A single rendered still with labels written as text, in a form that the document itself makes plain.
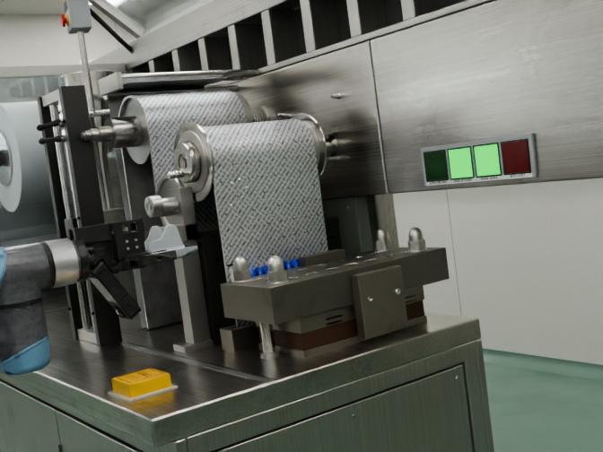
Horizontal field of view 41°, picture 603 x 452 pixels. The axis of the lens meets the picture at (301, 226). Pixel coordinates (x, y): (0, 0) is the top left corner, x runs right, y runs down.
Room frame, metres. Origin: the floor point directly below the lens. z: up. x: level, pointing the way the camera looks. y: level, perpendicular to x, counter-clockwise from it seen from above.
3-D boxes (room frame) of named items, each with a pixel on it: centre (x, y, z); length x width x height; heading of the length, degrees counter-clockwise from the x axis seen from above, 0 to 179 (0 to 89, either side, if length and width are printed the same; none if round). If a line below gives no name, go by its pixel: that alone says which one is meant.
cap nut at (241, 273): (1.39, 0.11, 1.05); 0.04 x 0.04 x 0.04
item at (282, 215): (1.52, 0.05, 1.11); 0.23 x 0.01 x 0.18; 125
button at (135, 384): (1.24, 0.28, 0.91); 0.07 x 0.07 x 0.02; 35
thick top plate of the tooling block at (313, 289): (1.45, -0.05, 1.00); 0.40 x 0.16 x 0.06; 125
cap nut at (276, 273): (1.32, 0.05, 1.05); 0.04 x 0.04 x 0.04
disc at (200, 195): (1.50, 0.18, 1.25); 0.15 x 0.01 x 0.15; 35
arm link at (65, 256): (1.28, 0.39, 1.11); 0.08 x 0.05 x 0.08; 35
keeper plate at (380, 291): (1.38, -0.12, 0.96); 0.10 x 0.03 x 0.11; 125
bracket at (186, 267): (1.51, 0.24, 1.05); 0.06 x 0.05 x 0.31; 125
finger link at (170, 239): (1.36, 0.22, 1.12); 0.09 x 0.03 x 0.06; 116
